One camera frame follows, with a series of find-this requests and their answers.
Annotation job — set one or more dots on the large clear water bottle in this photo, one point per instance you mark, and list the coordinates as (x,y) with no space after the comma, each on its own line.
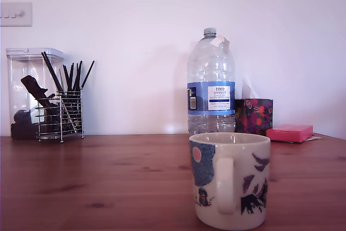
(211,74)

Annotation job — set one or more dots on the white tissue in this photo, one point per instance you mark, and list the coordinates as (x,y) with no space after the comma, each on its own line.
(250,90)

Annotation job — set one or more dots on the floral tissue box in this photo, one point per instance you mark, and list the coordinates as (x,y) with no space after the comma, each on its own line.
(256,114)

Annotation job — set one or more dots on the white illustrated ceramic mug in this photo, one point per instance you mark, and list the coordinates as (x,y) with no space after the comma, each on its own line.
(232,187)

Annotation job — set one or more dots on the flat pink box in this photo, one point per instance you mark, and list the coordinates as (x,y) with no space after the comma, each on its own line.
(290,132)

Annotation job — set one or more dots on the black kitchen tool head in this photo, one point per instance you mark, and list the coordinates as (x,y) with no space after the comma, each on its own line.
(32,85)

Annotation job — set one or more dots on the dark brown lump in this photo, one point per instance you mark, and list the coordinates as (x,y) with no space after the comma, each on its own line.
(21,122)

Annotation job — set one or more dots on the clear plastic storage container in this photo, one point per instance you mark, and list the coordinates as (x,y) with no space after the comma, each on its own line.
(16,66)

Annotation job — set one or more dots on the white wall light switch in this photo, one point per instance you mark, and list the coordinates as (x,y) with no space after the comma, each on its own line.
(16,14)

